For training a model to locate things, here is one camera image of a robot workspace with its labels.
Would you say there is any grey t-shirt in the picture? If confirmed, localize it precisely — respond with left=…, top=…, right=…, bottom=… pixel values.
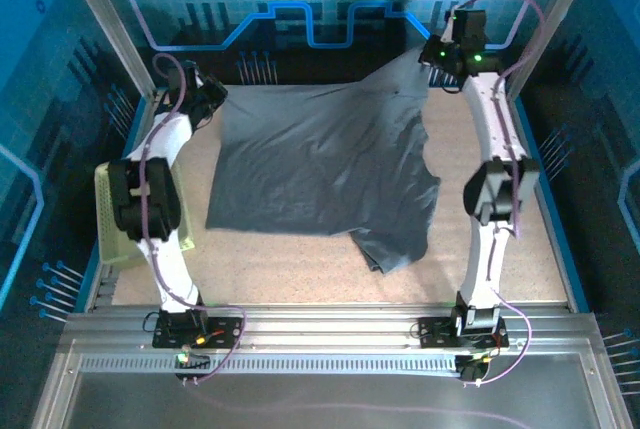
left=204, top=46, right=442, bottom=276

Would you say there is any pale green perforated basket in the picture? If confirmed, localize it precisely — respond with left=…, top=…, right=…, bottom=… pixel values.
left=94, top=161, right=196, bottom=266

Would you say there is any small black adapter box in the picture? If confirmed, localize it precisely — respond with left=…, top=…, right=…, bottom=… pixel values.
left=457, top=354, right=490, bottom=384

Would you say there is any steel sheet panel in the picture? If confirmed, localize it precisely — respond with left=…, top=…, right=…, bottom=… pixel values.
left=34, top=343, right=631, bottom=429

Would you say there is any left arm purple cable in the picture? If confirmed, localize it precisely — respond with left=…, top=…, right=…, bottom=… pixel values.
left=139, top=52, right=249, bottom=388

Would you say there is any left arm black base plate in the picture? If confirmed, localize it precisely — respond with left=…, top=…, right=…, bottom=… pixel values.
left=152, top=308, right=244, bottom=350

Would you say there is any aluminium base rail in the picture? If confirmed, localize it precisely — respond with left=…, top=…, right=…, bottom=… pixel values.
left=62, top=302, right=601, bottom=356

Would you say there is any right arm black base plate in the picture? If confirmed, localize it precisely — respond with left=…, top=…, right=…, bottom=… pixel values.
left=417, top=316, right=509, bottom=350

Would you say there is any grey slotted cable duct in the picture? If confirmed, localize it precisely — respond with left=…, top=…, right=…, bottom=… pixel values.
left=79, top=352, right=464, bottom=376

